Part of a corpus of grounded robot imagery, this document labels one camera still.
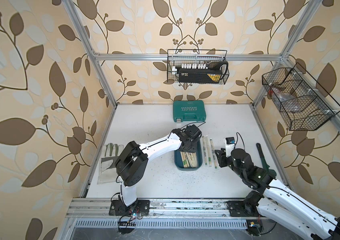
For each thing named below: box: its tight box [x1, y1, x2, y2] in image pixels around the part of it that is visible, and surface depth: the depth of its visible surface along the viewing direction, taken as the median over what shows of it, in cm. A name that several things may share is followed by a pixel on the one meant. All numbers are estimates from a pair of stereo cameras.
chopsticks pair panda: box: [202, 136, 208, 165], surface depth 98 cm
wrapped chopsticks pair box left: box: [180, 151, 193, 168], surface depth 93 cm
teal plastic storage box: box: [174, 139, 203, 171], surface depth 91 cm
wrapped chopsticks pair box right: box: [186, 152, 198, 168], surface depth 91 cm
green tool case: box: [172, 100, 207, 123], surface depth 114 cm
